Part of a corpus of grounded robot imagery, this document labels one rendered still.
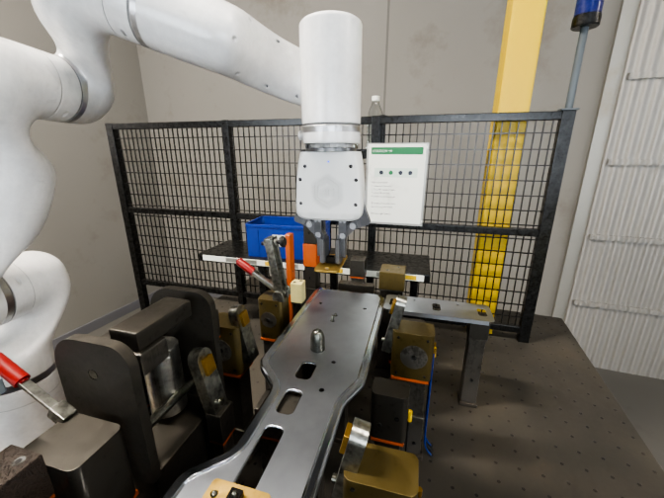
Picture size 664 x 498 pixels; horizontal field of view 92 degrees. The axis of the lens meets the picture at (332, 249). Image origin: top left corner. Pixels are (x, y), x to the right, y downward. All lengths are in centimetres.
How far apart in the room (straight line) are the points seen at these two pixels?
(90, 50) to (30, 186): 23
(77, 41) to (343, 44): 38
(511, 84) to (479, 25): 122
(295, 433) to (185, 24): 60
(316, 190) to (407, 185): 82
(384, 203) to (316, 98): 87
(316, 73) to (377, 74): 207
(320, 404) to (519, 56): 120
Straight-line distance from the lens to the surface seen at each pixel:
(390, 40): 255
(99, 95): 71
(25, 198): 71
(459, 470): 97
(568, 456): 111
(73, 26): 64
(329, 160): 46
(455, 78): 245
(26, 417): 91
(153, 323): 54
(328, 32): 47
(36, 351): 86
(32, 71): 64
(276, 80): 57
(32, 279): 83
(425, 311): 93
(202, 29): 51
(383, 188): 127
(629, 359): 298
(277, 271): 83
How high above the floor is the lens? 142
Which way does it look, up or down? 17 degrees down
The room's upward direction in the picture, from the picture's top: straight up
